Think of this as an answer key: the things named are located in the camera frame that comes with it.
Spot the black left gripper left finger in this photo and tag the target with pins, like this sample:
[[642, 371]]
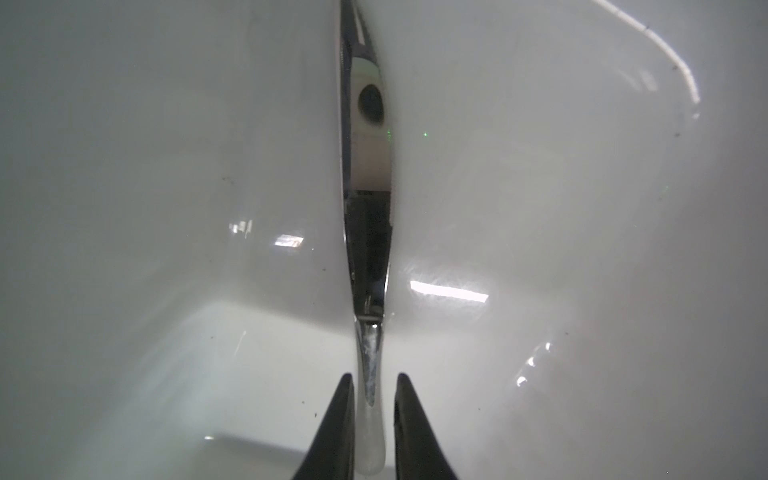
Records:
[[332, 452]]

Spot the white rectangular tray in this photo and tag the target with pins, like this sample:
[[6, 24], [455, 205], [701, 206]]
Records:
[[578, 272]]

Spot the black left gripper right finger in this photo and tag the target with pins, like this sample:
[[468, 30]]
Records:
[[418, 455]]

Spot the silver table knife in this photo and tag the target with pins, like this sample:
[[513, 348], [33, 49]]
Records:
[[367, 165]]

